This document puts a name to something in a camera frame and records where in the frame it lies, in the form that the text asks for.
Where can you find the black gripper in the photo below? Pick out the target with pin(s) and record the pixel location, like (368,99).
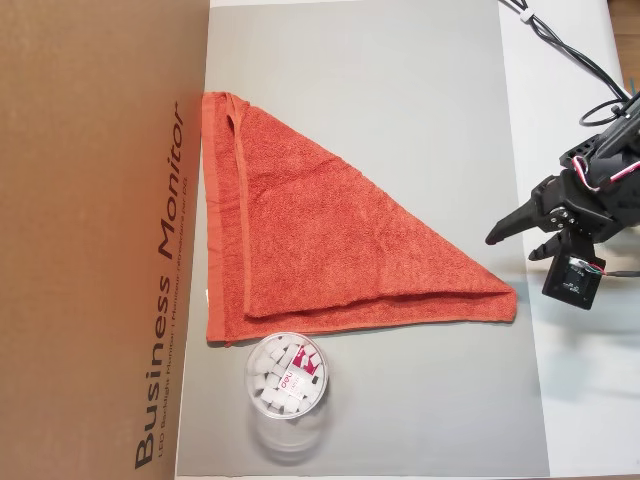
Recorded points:
(549,201)

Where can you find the orange terry towel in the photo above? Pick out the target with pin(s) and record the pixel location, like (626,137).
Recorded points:
(300,240)

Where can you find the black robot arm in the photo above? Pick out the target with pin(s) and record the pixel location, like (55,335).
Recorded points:
(615,165)

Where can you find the grey desk mat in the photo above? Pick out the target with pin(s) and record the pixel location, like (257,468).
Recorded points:
(400,400)

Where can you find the red white eraser wrapper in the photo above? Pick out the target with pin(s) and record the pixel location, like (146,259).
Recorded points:
(302,362)

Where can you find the clear plastic jar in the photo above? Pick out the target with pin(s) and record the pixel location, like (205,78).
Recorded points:
(287,390)

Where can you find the brown cardboard monitor box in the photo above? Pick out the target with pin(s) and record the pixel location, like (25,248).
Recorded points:
(100,225)

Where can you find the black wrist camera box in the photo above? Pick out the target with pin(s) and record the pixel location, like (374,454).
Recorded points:
(575,285)

